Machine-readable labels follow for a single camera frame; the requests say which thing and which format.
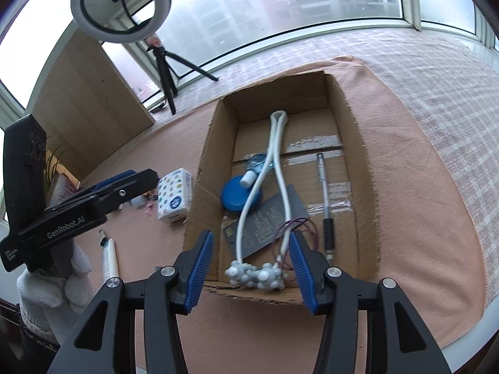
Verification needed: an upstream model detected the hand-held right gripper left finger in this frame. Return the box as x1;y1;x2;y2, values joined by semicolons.
47;230;215;374

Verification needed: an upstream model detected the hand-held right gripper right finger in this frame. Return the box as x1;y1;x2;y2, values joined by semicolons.
288;230;449;374

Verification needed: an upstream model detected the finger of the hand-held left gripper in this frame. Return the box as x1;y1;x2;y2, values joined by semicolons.
58;169;138;203
91;168;160;219

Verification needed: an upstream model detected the white massager with grey balls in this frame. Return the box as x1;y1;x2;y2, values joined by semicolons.
226;111;291;291

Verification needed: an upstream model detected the patterned tissue pack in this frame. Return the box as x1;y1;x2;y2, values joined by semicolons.
157;167;193;224

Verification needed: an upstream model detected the clear pen with black grip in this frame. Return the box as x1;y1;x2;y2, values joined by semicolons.
316;153;336;261

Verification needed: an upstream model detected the purple hair tie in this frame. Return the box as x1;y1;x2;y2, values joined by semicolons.
275;218;320;271

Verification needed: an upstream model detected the dark grey card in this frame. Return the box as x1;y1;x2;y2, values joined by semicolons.
221;185;309;260

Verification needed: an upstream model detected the white blue lotion tube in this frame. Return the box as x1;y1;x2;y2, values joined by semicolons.
97;229;119;281

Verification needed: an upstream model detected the blue round case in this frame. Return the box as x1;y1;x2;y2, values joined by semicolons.
221;175;265;212

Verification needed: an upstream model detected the small blue white bottle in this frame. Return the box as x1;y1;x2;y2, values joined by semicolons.
244;155;268;188

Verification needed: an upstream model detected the cardboard box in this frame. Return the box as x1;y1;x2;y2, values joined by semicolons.
182;70;380;304

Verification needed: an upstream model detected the person's left forearm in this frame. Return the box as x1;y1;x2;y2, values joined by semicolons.
16;315;65;374

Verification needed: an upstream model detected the person's left hand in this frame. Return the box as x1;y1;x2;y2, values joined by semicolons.
17;242;92;333

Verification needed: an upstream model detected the potted green plant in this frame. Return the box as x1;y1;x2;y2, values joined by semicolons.
45;144;82;207

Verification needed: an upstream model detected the light wooden board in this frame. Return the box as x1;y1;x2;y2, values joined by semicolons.
27;29;156;180

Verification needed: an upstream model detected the black tripod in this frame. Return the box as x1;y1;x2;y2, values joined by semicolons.
144;35;220;115

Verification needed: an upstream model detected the checkered pink cloth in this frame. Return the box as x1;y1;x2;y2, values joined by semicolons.
150;27;499;308

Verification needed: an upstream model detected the white ring light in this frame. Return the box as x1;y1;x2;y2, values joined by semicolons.
71;0;172;43

